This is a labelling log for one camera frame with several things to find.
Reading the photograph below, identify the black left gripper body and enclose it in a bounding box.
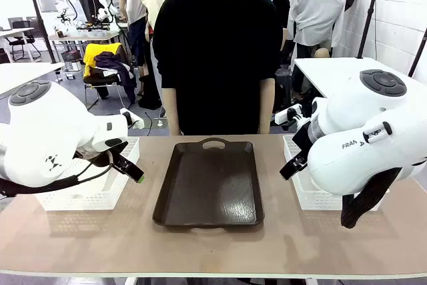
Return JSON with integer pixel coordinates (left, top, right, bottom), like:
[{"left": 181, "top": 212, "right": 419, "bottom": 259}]
[{"left": 75, "top": 149, "right": 123, "bottom": 168}]

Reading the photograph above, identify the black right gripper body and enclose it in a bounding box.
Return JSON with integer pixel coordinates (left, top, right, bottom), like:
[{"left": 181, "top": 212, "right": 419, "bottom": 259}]
[{"left": 291, "top": 120, "right": 316, "bottom": 163}]

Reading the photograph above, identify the person's left forearm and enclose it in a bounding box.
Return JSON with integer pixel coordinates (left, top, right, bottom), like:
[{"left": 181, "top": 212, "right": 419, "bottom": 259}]
[{"left": 258, "top": 77, "right": 276, "bottom": 135}]

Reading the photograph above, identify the person's right forearm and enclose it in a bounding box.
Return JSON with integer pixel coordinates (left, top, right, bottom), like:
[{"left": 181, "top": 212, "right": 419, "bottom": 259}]
[{"left": 161, "top": 87, "right": 182, "bottom": 137}]

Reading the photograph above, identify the white perforated plastic basket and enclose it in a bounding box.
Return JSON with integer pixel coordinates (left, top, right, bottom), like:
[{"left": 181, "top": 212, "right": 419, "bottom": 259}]
[
  {"left": 34, "top": 136, "right": 141, "bottom": 212},
  {"left": 282, "top": 134, "right": 390, "bottom": 212}
]

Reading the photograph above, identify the white side table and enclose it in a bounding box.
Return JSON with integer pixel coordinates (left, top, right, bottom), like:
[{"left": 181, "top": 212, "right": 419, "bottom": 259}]
[
  {"left": 0, "top": 61, "right": 66, "bottom": 96},
  {"left": 293, "top": 57, "right": 416, "bottom": 99}
]

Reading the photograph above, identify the metal chair with clothes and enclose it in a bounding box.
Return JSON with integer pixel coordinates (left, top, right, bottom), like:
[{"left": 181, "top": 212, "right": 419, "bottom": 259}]
[{"left": 83, "top": 73, "right": 135, "bottom": 112}]

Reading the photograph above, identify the dark brown plastic tray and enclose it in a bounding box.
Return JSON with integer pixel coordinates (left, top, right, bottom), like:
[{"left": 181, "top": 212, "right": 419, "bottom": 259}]
[{"left": 152, "top": 137, "right": 266, "bottom": 233}]

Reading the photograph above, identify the purple garment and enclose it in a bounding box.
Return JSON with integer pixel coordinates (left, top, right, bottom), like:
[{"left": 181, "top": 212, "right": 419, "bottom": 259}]
[{"left": 93, "top": 51, "right": 138, "bottom": 104}]

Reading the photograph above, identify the yellow garment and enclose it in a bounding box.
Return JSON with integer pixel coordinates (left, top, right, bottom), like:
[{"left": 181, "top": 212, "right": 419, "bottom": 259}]
[{"left": 83, "top": 42, "right": 123, "bottom": 79}]

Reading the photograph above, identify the person in black t-shirt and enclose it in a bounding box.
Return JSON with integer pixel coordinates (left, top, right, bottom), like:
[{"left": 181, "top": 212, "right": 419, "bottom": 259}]
[{"left": 152, "top": 0, "right": 284, "bottom": 137}]

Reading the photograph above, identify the cluttered background desk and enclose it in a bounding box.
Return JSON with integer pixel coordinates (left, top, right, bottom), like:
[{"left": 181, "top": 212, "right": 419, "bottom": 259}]
[{"left": 47, "top": 27, "right": 121, "bottom": 53}]

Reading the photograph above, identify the person in black shirt behind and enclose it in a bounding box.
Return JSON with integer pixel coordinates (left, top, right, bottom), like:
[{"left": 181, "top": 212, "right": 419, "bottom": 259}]
[{"left": 258, "top": 0, "right": 292, "bottom": 114}]

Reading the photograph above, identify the mannequin in white shirt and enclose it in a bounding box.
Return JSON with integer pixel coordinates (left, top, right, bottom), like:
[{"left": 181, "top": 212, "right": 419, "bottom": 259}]
[{"left": 287, "top": 0, "right": 346, "bottom": 49}]

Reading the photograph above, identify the black tripod stand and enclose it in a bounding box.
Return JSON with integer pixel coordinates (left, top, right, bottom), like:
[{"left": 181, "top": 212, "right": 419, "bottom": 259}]
[
  {"left": 27, "top": 0, "right": 57, "bottom": 65},
  {"left": 356, "top": 0, "right": 383, "bottom": 59}
]

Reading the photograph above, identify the black office chair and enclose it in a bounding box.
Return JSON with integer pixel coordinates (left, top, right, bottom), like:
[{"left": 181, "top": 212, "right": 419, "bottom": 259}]
[{"left": 5, "top": 18, "right": 43, "bottom": 63}]

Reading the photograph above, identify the black slanted stand pole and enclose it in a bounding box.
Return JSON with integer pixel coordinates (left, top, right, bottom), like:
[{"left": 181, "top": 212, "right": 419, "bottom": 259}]
[{"left": 407, "top": 27, "right": 427, "bottom": 78}]

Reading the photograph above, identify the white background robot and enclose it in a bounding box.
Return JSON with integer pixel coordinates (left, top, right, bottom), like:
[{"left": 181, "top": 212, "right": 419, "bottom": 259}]
[{"left": 95, "top": 0, "right": 120, "bottom": 23}]

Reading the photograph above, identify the mannequin in white tank top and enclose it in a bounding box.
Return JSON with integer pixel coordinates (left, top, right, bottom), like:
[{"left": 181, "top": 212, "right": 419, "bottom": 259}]
[{"left": 119, "top": 0, "right": 148, "bottom": 67}]

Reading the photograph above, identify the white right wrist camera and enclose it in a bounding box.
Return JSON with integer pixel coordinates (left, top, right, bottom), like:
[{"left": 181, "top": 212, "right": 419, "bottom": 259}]
[{"left": 274, "top": 104, "right": 306, "bottom": 129}]

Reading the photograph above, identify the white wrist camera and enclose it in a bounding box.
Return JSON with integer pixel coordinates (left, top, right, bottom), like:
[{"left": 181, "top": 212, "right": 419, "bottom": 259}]
[
  {"left": 274, "top": 104, "right": 306, "bottom": 129},
  {"left": 119, "top": 107, "right": 145, "bottom": 130}
]

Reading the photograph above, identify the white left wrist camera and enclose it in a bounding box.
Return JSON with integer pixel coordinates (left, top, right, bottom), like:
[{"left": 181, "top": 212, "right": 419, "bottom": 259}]
[{"left": 119, "top": 107, "right": 145, "bottom": 130}]

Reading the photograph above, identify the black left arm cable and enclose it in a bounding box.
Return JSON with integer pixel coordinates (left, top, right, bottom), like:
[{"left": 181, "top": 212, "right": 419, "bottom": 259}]
[{"left": 0, "top": 150, "right": 116, "bottom": 199}]

